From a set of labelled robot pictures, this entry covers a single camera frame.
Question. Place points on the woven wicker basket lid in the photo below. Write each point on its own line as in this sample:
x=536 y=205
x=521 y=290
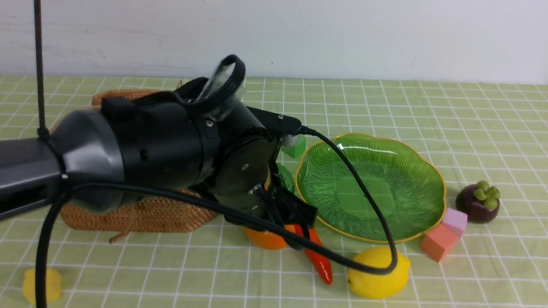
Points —
x=124 y=95

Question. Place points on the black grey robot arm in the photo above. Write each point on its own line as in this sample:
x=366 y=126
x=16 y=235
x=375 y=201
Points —
x=34 y=173

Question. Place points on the green foam cube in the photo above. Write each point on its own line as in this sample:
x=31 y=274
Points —
x=297 y=147

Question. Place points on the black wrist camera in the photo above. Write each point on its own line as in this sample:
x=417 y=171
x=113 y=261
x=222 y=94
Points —
x=283 y=127

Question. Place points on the lilac foam cube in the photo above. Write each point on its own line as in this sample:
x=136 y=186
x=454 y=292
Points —
x=455 y=221

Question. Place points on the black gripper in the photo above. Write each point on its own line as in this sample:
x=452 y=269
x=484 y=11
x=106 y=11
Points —
x=249 y=180

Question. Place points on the orange mango toy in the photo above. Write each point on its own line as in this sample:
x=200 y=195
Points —
x=265 y=240

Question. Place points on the green glass leaf plate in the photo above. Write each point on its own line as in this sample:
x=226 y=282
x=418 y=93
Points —
x=408 y=190

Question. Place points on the orange carrot toy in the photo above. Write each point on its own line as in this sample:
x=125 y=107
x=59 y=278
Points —
x=321 y=263

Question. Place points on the dark purple mangosteen toy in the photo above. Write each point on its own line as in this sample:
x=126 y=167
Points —
x=480 y=201

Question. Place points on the yellow lemon toy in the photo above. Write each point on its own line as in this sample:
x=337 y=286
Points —
x=378 y=286

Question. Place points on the yellow foam block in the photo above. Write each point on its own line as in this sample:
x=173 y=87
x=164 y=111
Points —
x=53 y=285

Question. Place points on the woven wicker basket green lining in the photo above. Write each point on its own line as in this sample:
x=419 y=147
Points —
x=141 y=214

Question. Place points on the black cable tie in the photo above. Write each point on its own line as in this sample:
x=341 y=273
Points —
x=42 y=130

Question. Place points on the pink foam cube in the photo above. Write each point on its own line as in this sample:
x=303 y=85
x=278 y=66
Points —
x=439 y=242

